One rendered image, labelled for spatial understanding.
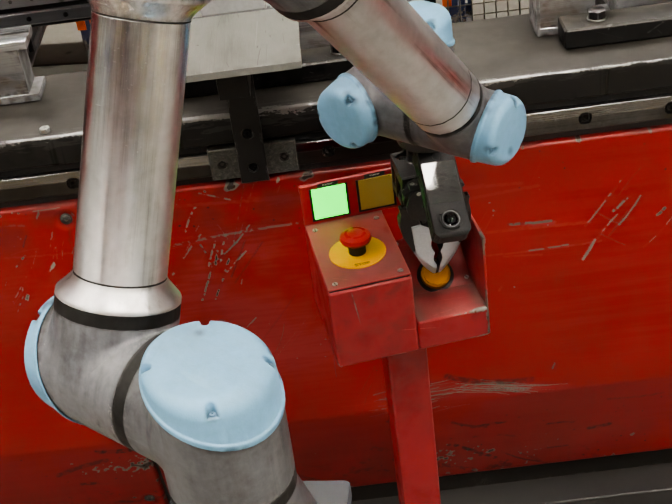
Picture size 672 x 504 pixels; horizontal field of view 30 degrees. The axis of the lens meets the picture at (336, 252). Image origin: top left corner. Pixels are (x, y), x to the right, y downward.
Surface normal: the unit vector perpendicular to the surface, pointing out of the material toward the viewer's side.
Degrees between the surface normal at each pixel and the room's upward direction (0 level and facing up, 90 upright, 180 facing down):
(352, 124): 93
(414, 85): 117
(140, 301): 40
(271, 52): 0
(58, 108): 0
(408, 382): 90
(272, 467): 90
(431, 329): 90
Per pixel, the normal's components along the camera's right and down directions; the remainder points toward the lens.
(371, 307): 0.20, 0.52
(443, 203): 0.07, -0.36
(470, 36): -0.11, -0.83
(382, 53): 0.26, 0.84
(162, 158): 0.76, 0.27
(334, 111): -0.61, 0.54
